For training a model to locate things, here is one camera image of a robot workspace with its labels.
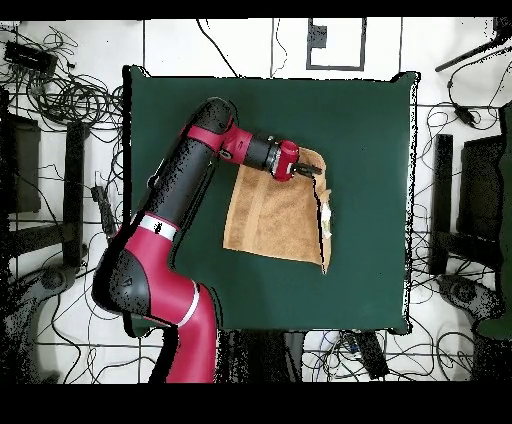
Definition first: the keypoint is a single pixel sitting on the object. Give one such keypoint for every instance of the orange terry towel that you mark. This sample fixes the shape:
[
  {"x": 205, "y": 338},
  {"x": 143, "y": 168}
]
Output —
[{"x": 276, "y": 216}]

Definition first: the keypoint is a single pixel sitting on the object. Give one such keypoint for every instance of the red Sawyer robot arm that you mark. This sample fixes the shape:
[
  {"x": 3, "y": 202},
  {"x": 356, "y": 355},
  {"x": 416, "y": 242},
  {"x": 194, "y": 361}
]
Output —
[{"x": 180, "y": 180}]

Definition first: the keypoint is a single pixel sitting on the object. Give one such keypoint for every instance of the black flat bar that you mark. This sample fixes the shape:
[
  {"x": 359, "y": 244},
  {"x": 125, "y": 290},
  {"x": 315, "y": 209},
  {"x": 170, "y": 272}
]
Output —
[
  {"x": 74, "y": 192},
  {"x": 442, "y": 200}
]

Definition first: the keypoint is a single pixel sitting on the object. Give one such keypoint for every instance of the dark green table cloth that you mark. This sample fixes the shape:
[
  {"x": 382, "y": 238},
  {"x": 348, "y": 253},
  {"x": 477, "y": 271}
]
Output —
[{"x": 360, "y": 140}]

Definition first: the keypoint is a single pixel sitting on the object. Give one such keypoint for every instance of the black power adapter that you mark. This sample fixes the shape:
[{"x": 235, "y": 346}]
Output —
[{"x": 464, "y": 116}]

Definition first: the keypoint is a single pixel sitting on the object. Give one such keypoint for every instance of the black panel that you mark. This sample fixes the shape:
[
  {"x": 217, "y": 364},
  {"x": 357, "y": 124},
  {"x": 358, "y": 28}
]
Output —
[
  {"x": 480, "y": 188},
  {"x": 24, "y": 168}
]

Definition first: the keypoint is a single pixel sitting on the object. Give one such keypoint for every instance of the black power strip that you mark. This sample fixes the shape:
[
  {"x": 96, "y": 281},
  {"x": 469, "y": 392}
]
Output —
[
  {"x": 372, "y": 356},
  {"x": 104, "y": 210}
]

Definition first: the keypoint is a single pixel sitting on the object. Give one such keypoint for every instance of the black rod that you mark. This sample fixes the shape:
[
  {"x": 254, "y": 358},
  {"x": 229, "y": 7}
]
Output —
[{"x": 472, "y": 54}]

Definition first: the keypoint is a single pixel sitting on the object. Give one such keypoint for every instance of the grey chair base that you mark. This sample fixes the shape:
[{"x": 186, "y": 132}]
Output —
[
  {"x": 468, "y": 294},
  {"x": 44, "y": 284}
]

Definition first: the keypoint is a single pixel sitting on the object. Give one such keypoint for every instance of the black rectangular box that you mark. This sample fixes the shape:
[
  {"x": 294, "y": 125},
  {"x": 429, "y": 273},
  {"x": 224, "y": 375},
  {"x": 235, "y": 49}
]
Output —
[{"x": 30, "y": 58}]

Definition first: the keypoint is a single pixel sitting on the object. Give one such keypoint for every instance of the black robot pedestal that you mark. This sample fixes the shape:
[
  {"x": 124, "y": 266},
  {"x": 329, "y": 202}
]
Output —
[{"x": 260, "y": 356}]

